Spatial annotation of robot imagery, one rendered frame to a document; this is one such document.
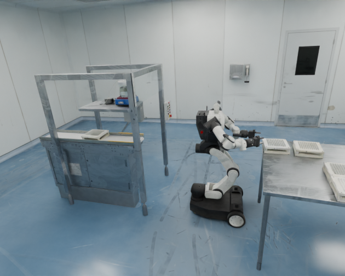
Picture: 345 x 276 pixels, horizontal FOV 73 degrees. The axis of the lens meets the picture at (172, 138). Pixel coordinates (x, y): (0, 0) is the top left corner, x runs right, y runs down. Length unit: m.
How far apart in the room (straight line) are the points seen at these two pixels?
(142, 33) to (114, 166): 4.00
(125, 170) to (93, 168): 0.45
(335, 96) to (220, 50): 2.74
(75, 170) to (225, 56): 4.13
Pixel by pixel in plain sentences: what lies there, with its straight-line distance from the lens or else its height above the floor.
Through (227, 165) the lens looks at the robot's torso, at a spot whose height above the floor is 0.68.
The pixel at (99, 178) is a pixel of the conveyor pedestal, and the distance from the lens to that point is 3.23.
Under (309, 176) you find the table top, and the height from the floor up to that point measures 0.89.
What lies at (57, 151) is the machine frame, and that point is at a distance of 3.24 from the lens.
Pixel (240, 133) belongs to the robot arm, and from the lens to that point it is 2.69.
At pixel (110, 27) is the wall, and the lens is 6.60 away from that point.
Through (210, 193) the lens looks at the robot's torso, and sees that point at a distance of 2.92.
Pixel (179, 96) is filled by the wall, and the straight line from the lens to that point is 6.13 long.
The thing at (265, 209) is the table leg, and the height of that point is 0.71.
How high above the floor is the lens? 2.00
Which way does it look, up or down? 22 degrees down
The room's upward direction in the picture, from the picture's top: 3 degrees counter-clockwise
